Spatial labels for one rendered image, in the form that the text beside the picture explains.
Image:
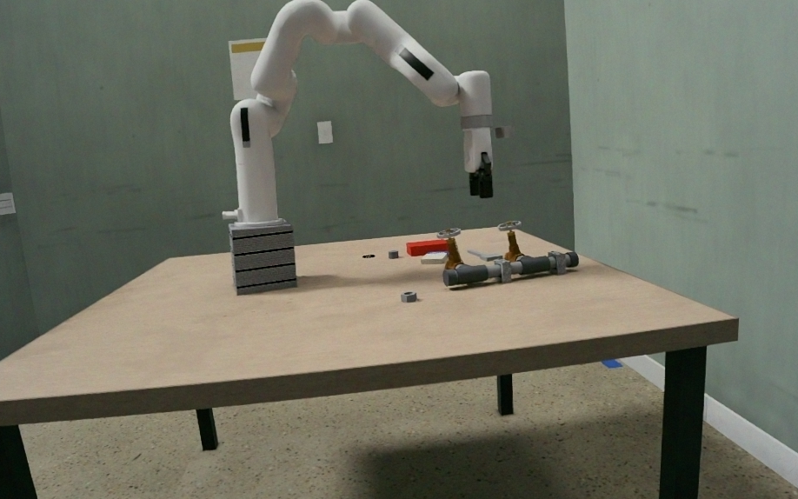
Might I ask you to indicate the grey pipe manifold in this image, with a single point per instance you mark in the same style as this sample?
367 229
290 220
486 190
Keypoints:
514 262

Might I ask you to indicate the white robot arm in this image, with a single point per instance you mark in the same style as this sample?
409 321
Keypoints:
253 122

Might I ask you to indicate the red rectangular block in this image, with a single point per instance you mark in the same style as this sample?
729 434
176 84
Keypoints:
422 248

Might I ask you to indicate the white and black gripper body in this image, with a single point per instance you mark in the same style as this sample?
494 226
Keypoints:
476 141

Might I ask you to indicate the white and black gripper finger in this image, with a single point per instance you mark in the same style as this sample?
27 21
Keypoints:
485 184
474 183

